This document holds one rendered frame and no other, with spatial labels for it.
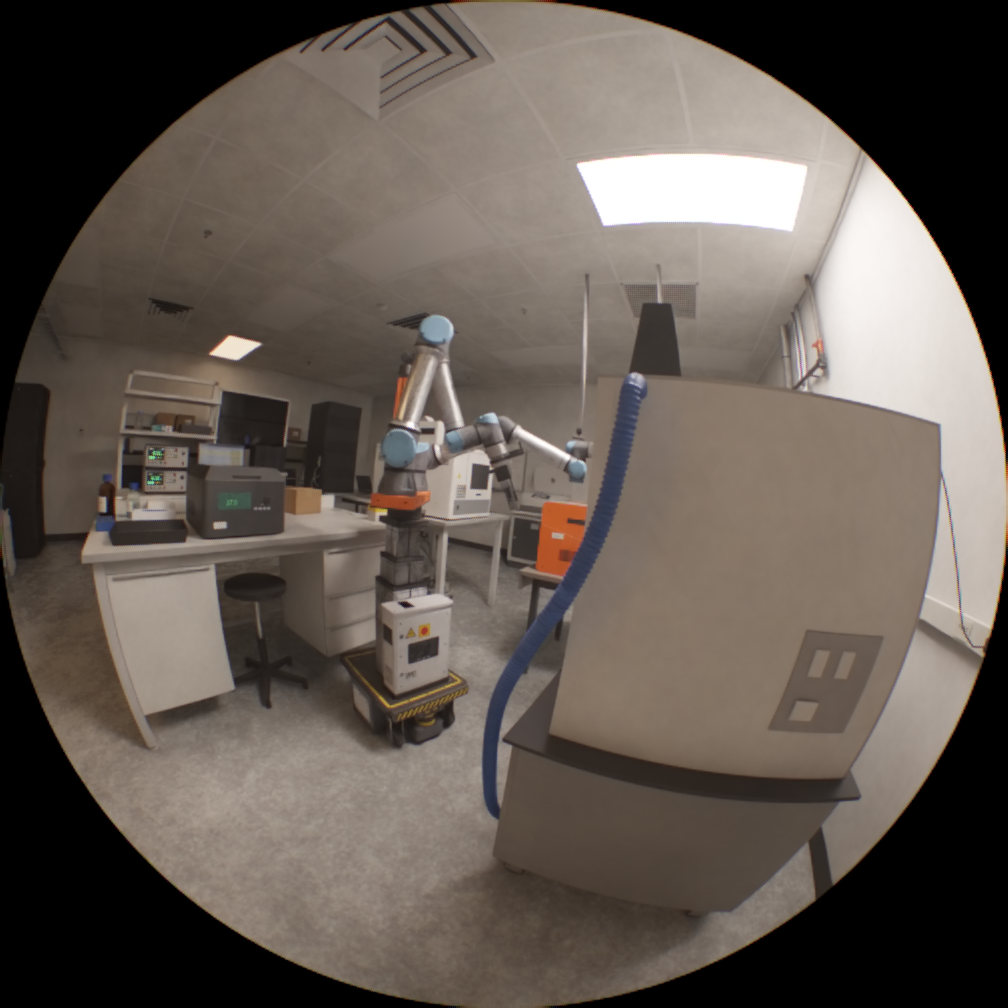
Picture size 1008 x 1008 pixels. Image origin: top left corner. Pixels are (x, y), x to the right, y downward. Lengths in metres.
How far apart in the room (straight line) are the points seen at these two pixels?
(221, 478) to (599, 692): 1.50
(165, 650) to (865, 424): 2.12
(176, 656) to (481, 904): 1.43
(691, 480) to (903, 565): 0.45
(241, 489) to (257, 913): 1.58
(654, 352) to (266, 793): 1.82
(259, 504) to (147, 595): 0.65
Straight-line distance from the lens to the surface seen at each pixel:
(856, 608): 0.69
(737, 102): 1.80
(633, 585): 0.59
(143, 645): 1.66
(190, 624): 1.66
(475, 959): 1.27
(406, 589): 1.50
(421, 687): 1.62
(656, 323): 0.69
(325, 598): 1.91
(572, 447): 1.62
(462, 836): 1.45
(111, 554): 1.49
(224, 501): 1.59
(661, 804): 0.84
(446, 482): 2.48
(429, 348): 1.20
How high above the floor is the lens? 1.24
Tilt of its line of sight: 4 degrees down
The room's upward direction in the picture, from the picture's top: 6 degrees clockwise
